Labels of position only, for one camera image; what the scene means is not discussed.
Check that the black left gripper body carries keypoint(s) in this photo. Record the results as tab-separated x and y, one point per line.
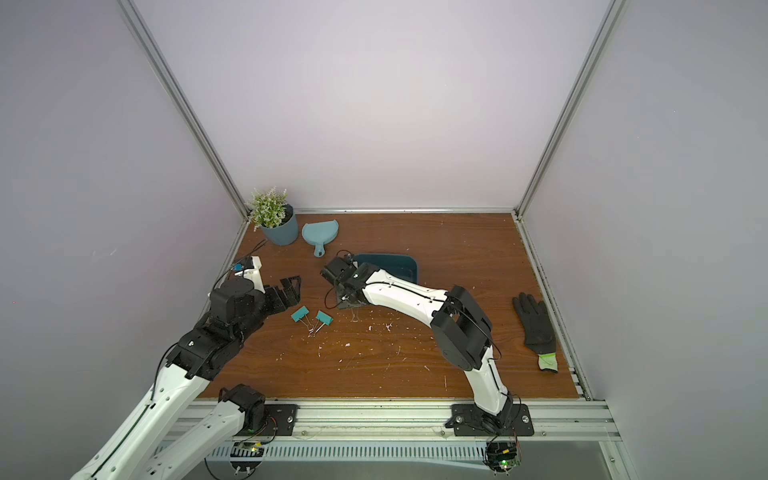
257	305

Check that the circuit board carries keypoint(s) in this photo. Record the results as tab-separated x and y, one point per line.
501	457
245	458

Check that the potted green plant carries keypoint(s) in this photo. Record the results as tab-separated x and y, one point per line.
270	212

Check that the black work glove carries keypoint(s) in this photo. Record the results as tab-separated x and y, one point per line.
539	333

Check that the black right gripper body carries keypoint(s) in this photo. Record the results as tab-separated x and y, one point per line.
342	282

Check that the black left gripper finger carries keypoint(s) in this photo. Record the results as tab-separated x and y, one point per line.
279	300
291	286

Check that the teal binder clip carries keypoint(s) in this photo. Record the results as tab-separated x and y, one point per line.
322	320
301	316

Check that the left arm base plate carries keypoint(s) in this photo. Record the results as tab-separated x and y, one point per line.
271	420

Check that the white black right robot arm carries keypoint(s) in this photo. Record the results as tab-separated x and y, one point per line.
461	329

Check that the aluminium front rail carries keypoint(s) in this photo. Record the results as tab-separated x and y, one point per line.
407	420

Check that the right circuit board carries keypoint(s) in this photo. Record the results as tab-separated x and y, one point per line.
501	457

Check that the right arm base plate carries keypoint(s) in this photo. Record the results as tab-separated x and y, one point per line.
469	420

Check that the left circuit board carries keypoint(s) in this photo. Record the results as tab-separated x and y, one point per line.
245	458

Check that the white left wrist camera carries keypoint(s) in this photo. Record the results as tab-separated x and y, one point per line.
249	268

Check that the teal plastic dustpan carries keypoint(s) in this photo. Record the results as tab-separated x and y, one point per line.
319	234

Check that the teal plastic storage box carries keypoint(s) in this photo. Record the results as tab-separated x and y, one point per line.
401	266

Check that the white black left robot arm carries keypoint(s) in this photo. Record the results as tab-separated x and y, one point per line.
185	371

